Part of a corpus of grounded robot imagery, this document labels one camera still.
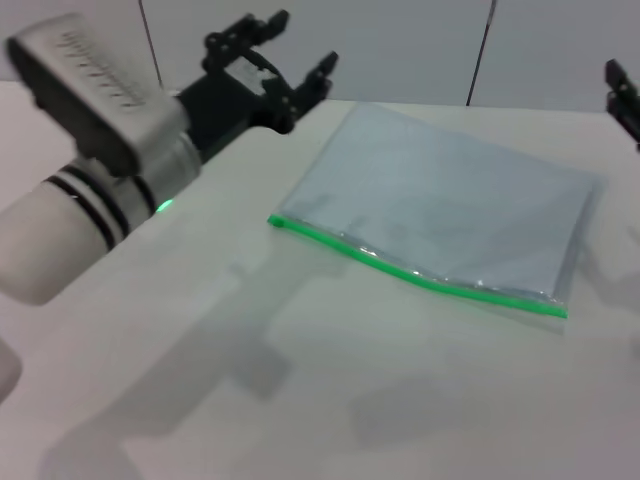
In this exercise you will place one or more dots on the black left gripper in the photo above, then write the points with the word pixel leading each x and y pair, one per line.
pixel 235 100

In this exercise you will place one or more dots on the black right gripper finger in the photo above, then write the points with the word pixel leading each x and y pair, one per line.
pixel 625 100

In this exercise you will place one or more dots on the green zipper slider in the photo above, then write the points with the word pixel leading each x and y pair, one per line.
pixel 277 221

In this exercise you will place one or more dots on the clear document bag green zip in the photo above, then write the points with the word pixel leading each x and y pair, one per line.
pixel 440 205

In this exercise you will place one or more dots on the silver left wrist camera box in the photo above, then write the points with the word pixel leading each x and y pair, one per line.
pixel 95 90

